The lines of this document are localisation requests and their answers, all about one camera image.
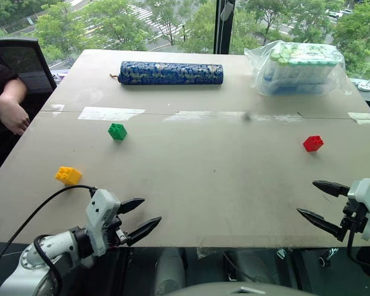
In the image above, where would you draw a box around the blue patterned cylinder roll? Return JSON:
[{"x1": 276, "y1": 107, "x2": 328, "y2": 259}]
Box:
[{"x1": 109, "y1": 60, "x2": 224, "y2": 89}]

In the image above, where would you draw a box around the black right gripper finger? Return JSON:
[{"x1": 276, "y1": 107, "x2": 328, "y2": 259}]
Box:
[
  {"x1": 312, "y1": 180, "x2": 352, "y2": 198},
  {"x1": 296, "y1": 207, "x2": 348, "y2": 243}
]

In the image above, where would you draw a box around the yellow toy building block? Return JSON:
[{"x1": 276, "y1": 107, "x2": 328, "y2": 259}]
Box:
[{"x1": 55, "y1": 166, "x2": 83, "y2": 186}]

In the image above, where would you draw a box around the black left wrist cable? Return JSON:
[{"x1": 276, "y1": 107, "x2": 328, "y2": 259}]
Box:
[{"x1": 0, "y1": 184, "x2": 98, "y2": 281}]

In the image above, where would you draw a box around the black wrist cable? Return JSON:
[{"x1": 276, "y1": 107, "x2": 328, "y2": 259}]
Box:
[
  {"x1": 0, "y1": 184, "x2": 98, "y2": 281},
  {"x1": 346, "y1": 229, "x2": 370, "y2": 272}
]

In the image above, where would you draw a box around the grey rounded leg shape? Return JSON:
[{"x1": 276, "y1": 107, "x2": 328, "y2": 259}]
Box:
[{"x1": 155, "y1": 249, "x2": 186, "y2": 295}]

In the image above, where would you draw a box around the red toy building block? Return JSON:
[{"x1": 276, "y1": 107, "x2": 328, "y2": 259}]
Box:
[{"x1": 303, "y1": 134, "x2": 325, "y2": 153}]

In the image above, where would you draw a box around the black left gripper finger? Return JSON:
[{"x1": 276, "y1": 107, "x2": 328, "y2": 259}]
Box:
[
  {"x1": 120, "y1": 198, "x2": 146, "y2": 215},
  {"x1": 126, "y1": 216, "x2": 163, "y2": 247}
]

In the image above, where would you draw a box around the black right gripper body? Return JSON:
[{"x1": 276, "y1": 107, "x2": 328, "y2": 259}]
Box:
[{"x1": 341, "y1": 197, "x2": 370, "y2": 238}]

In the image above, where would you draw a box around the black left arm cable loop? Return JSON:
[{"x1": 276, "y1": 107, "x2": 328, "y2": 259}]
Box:
[{"x1": 33, "y1": 234, "x2": 63, "y2": 292}]

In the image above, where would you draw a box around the white blind cord pull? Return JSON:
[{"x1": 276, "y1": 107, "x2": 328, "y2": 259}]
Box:
[{"x1": 220, "y1": 1, "x2": 234, "y2": 21}]

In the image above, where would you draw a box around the person's bare hand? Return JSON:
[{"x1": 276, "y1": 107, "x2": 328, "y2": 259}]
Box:
[{"x1": 0, "y1": 94, "x2": 30, "y2": 136}]

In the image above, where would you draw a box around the green toy building block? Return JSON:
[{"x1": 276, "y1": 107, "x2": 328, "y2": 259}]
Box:
[{"x1": 107, "y1": 123, "x2": 128, "y2": 142}]

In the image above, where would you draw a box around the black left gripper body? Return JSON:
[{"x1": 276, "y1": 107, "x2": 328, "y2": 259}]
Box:
[{"x1": 104, "y1": 212, "x2": 132, "y2": 250}]

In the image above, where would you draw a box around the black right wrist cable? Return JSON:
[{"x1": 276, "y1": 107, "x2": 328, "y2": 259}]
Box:
[{"x1": 346, "y1": 229, "x2": 370, "y2": 272}]

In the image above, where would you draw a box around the pack of green-capped bottles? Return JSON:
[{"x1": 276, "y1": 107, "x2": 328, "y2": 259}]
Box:
[{"x1": 263, "y1": 41, "x2": 346, "y2": 95}]

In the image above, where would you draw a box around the clear plastic bag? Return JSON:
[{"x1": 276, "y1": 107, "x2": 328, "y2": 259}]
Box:
[{"x1": 244, "y1": 39, "x2": 354, "y2": 97}]

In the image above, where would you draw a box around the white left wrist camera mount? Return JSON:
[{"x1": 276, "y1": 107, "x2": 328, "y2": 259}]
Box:
[{"x1": 85, "y1": 188, "x2": 121, "y2": 257}]

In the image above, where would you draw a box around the black mesh office chair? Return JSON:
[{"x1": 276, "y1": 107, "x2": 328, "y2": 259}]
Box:
[{"x1": 0, "y1": 38, "x2": 58, "y2": 104}]

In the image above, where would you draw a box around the white stand with round base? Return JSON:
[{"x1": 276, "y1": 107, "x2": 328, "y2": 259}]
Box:
[{"x1": 357, "y1": 70, "x2": 370, "y2": 93}]

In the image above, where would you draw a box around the black window frame post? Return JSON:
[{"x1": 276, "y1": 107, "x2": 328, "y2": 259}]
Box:
[{"x1": 213, "y1": 0, "x2": 236, "y2": 56}]

